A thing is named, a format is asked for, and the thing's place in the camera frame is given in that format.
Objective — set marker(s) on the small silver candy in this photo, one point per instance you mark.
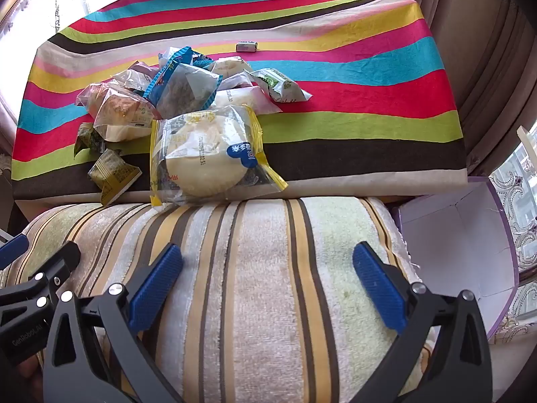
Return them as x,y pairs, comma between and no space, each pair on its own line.
246,46

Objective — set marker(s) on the striped colourful tablecloth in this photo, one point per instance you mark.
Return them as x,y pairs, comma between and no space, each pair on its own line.
335,92

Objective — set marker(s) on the brown cake clear packet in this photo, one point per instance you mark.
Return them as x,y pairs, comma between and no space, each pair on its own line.
121,113

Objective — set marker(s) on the green and white snack packet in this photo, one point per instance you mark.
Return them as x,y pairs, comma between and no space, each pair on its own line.
279,86

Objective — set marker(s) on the purple and white paper box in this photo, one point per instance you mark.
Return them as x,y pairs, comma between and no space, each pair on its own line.
461,252

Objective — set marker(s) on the beige curtain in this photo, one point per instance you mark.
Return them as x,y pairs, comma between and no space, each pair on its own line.
474,50

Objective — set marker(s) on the pale cookies clear packet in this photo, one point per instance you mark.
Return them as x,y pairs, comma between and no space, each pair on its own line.
230,65

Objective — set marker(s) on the patterned lace curtain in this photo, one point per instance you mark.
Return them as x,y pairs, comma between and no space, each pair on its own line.
518,201

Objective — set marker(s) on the white bun packet yellow edges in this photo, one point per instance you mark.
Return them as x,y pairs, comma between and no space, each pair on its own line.
201,155

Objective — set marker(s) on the crumpled clear snack packet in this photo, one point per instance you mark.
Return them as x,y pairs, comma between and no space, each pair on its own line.
132,80

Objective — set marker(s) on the brown bread clear packet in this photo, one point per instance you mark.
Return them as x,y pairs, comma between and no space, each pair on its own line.
92,94

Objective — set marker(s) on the white pastry packet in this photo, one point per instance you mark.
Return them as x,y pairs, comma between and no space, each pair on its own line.
245,100

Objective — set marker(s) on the small dark green snack packet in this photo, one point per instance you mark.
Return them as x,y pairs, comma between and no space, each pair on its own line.
88,138

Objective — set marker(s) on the pink snack bar packet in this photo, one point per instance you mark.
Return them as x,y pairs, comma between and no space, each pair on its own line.
142,69

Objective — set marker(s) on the green and yellow snack packet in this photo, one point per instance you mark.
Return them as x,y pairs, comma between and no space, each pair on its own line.
113,172

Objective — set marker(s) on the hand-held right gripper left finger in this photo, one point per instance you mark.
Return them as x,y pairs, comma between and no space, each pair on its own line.
155,287

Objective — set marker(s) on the striped beige towel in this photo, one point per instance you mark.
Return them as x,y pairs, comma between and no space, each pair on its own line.
260,302

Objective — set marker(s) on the large blue-edged clear snack packet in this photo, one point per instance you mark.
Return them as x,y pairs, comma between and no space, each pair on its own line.
184,90

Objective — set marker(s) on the sheer white window curtain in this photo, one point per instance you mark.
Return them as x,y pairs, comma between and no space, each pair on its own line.
37,12

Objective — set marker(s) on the small blue snack packet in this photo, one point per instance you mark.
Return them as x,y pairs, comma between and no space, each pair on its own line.
182,56

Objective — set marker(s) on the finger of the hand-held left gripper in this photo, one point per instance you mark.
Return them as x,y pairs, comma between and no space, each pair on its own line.
12,250
50,273

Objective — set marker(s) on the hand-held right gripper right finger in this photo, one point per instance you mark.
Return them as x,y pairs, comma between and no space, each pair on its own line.
377,289

